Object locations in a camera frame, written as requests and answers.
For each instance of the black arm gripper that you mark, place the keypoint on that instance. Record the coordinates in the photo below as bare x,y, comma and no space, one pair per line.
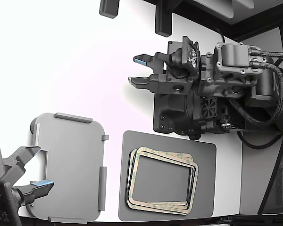
177,84

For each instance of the black six-joint robot arm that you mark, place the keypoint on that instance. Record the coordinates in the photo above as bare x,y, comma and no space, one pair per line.
231,84

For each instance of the long black stand foot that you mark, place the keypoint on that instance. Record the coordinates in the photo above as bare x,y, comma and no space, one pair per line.
163,21

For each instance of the short black stand foot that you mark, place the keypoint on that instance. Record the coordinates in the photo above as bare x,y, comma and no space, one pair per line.
108,8

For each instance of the grey flat tray plate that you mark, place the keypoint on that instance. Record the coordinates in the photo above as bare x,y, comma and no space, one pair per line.
202,183

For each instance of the black idle gripper camera mount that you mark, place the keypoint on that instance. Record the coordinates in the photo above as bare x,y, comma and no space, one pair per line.
4,204

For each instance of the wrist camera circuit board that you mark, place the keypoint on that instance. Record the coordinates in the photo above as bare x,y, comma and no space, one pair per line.
191,54

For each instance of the grey frame holder plate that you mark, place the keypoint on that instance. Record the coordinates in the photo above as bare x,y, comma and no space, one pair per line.
73,164

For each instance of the black enclosure frame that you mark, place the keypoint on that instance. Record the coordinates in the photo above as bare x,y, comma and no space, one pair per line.
202,14

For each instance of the black enclosure post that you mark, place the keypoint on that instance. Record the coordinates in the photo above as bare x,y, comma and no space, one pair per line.
272,179

